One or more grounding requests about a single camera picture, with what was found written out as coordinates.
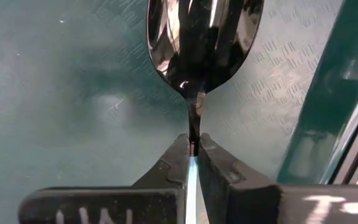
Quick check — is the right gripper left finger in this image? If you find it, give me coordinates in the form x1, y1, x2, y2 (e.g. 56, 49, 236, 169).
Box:
17, 133, 190, 224

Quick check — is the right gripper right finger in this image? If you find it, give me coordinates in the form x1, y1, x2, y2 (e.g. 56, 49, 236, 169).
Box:
198, 133, 358, 224

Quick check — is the shiny metal spoon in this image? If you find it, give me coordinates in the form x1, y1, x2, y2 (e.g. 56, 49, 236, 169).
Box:
146, 0, 265, 224

